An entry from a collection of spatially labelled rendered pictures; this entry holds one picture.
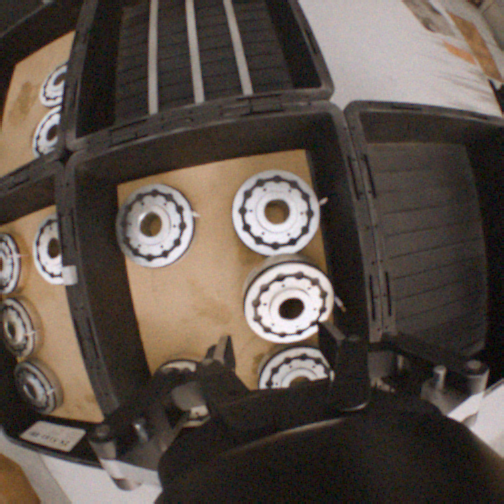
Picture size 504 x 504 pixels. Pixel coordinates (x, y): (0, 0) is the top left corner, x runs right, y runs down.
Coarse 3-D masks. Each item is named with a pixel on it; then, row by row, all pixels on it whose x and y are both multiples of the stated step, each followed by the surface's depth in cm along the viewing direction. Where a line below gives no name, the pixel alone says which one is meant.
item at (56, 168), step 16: (32, 176) 23; (48, 176) 23; (64, 176) 23; (0, 192) 23; (64, 192) 23; (64, 208) 23; (64, 224) 23; (64, 240) 23; (64, 256) 23; (80, 320) 23; (80, 336) 23; (80, 352) 23; (96, 384) 23; (96, 400) 23; (32, 448) 24; (80, 464) 23; (96, 464) 23
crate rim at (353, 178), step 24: (192, 120) 23; (216, 120) 23; (240, 120) 23; (336, 120) 22; (96, 144) 23; (120, 144) 24; (72, 168) 23; (72, 192) 23; (360, 192) 23; (72, 216) 23; (360, 216) 23; (72, 240) 23; (360, 240) 23; (72, 264) 23; (96, 336) 23; (96, 360) 23
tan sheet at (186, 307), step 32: (256, 160) 33; (288, 160) 32; (128, 192) 33; (192, 192) 33; (224, 192) 33; (160, 224) 33; (224, 224) 33; (192, 256) 33; (224, 256) 33; (256, 256) 33; (320, 256) 33; (160, 288) 33; (192, 288) 33; (224, 288) 33; (160, 320) 33; (192, 320) 33; (224, 320) 33; (160, 352) 33; (192, 352) 33; (256, 352) 33; (256, 384) 33
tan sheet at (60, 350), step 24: (24, 240) 33; (24, 288) 33; (48, 288) 33; (48, 312) 33; (48, 336) 33; (72, 336) 33; (48, 360) 33; (72, 360) 33; (72, 384) 33; (72, 408) 33; (96, 408) 33
